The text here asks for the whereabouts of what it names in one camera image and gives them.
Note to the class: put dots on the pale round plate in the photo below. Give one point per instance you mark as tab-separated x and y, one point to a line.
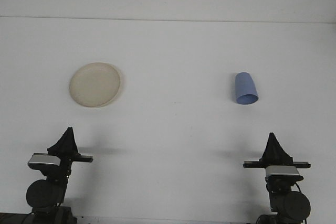
94	85

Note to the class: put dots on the pale blue cup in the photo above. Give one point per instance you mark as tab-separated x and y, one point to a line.
245	87

